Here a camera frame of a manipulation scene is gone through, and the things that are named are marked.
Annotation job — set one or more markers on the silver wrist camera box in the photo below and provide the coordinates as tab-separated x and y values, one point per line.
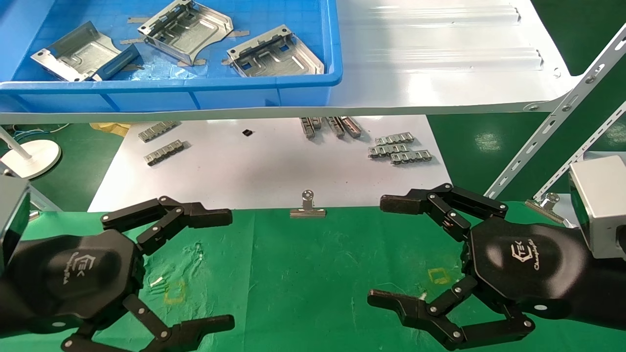
601	195
12	215

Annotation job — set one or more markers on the white shelf post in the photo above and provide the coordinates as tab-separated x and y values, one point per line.
46	201

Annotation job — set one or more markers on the small grey metal link part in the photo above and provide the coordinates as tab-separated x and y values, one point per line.
157	131
336	127
317	122
165	152
394	139
308	128
351	127
411	157
386	150

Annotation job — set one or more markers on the white round-base stand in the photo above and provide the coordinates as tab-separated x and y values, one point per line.
34	156

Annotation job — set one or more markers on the green table cloth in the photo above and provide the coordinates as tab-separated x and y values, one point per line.
313	274

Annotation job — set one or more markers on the white metal shelf board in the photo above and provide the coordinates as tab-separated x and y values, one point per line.
430	73

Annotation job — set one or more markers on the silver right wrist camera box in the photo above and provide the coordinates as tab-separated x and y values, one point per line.
601	195

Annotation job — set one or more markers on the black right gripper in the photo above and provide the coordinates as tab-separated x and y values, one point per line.
533	269

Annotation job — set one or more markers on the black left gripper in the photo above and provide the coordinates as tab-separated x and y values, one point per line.
68	278

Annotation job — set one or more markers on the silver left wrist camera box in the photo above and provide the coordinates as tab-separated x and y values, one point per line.
12	215

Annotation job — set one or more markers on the white perforated shelf brace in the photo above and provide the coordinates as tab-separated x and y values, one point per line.
538	138
582	152

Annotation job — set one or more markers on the blue plastic bin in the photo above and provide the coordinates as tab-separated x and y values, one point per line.
171	98

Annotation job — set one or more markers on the yellow cloth bag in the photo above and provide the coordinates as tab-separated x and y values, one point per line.
110	128

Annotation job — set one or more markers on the silver binder clip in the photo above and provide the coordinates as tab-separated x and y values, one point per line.
307	212
545	208
33	214

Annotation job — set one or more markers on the galvanized sheet metal bracket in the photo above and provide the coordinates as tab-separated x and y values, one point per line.
274	58
190	29
78	51

